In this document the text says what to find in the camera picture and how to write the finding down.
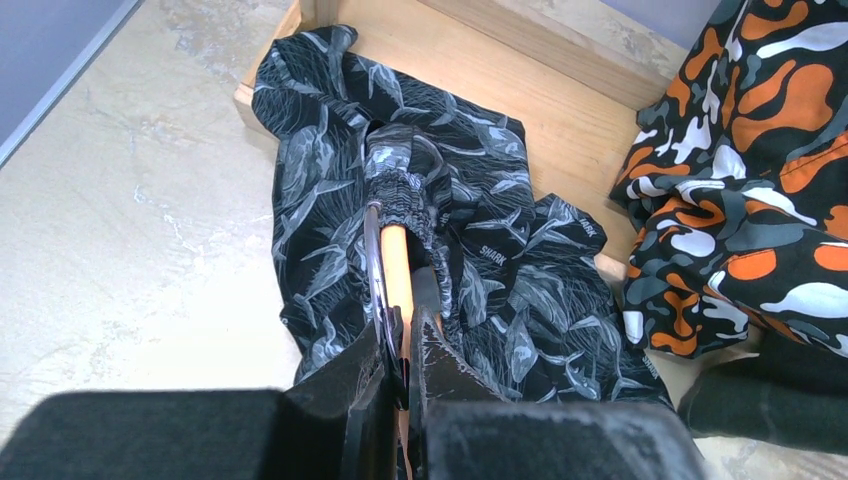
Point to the orange hanger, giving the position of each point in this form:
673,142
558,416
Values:
391,295

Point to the wooden clothes rack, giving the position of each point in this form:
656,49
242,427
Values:
573,72

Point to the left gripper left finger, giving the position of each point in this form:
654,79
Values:
340,423

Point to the dark shark print shorts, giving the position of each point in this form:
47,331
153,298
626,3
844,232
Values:
520,298

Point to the orange camouflage shorts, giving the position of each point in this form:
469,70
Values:
737,186

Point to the olive green shorts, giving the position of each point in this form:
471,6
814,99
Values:
791,395

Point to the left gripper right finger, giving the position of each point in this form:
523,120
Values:
443,391

